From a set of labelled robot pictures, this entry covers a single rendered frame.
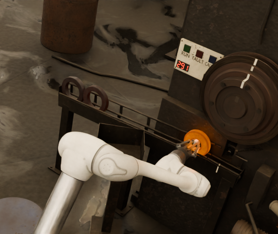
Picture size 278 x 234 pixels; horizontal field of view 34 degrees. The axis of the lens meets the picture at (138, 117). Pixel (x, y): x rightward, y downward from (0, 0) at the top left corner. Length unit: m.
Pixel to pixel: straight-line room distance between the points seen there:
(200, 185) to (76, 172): 0.67
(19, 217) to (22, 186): 0.83
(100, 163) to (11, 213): 0.80
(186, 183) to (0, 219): 0.93
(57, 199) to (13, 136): 1.85
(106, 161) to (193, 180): 0.60
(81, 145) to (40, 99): 2.36
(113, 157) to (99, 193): 1.49
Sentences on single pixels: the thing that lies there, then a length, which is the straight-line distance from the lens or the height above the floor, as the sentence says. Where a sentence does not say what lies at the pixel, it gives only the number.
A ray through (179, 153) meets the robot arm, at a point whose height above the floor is 0.80.
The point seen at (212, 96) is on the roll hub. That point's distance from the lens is 2.28.
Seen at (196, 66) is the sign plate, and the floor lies 1.13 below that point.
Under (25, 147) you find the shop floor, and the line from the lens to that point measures 3.55.
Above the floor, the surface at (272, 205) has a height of 0.68.
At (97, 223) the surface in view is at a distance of 2.99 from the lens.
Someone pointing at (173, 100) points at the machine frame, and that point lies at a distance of 2.66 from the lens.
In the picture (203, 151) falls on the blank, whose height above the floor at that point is 0.73.
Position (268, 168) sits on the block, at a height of 0.80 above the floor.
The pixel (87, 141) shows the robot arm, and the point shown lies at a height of 1.07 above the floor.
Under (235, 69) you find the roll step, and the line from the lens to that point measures 2.25.
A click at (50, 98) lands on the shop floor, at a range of 4.18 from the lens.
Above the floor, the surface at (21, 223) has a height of 0.43.
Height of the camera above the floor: 2.12
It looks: 31 degrees down
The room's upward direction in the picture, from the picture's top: 13 degrees clockwise
